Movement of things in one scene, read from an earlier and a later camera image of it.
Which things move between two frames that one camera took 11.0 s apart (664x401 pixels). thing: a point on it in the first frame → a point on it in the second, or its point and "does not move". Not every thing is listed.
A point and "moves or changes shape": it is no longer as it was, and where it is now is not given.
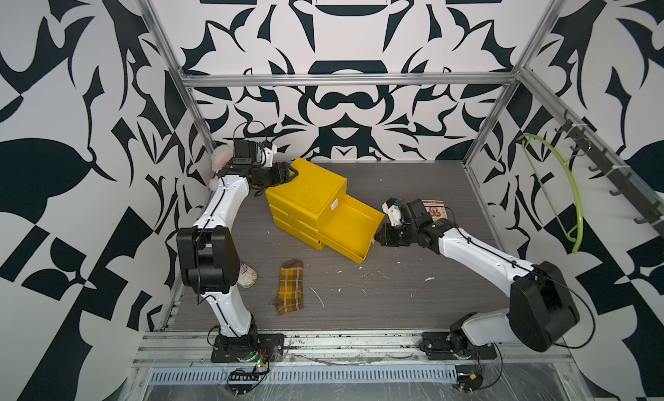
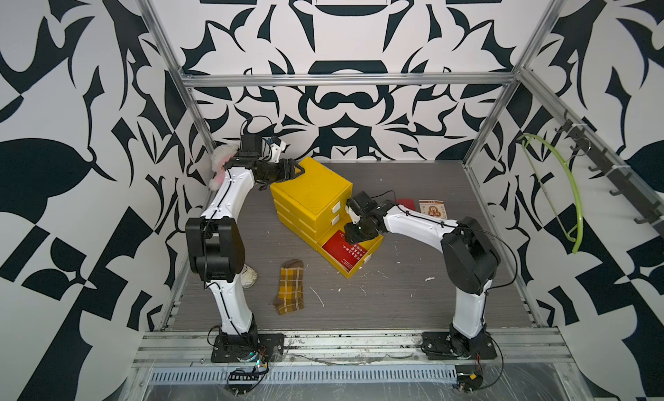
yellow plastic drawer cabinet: x=300 y=204 moves or changes shape
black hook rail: x=627 y=183 does not move
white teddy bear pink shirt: x=220 y=155 does not move
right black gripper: x=385 y=238 → x=351 y=236
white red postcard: x=436 y=207 does not move
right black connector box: x=469 y=378 does not move
